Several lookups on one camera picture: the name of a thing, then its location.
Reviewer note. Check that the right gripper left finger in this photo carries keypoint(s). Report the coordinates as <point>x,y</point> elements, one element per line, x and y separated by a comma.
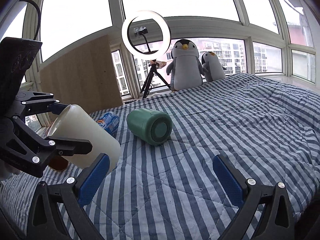
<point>45,220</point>

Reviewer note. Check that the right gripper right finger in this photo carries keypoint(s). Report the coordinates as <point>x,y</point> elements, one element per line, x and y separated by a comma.
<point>276,221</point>

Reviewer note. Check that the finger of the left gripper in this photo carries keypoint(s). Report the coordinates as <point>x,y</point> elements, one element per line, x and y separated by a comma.
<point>26,151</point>
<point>39,102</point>

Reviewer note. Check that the white plastic cup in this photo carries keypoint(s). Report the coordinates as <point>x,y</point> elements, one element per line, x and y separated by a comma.
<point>75,123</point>

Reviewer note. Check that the orange paper cup open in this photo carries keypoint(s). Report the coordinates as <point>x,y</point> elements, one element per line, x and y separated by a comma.
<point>58,163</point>

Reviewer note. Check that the wooden board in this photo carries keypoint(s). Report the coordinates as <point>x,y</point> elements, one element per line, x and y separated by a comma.
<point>84,76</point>

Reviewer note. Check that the blue orange soda bottle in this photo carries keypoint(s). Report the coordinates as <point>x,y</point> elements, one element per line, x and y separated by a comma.
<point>109,122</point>

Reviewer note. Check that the blue striped quilt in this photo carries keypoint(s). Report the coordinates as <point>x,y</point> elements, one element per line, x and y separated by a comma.
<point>266,129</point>

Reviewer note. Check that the green insulated mug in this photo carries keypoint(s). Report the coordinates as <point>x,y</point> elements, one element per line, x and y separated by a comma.
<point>151,126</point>

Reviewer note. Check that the black tripod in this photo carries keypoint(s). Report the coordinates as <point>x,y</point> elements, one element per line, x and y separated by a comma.
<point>147,87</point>

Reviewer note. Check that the large grey penguin plush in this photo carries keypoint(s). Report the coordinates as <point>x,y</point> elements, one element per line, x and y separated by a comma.
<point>186,70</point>

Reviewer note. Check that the small grey penguin plush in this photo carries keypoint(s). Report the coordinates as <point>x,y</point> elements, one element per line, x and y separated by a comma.
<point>212,67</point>

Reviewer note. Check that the phone holder camera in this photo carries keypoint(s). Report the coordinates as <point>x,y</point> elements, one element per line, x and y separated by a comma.
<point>142,31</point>

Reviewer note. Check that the white ring light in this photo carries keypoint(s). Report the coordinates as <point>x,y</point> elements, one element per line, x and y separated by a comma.
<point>163,27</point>

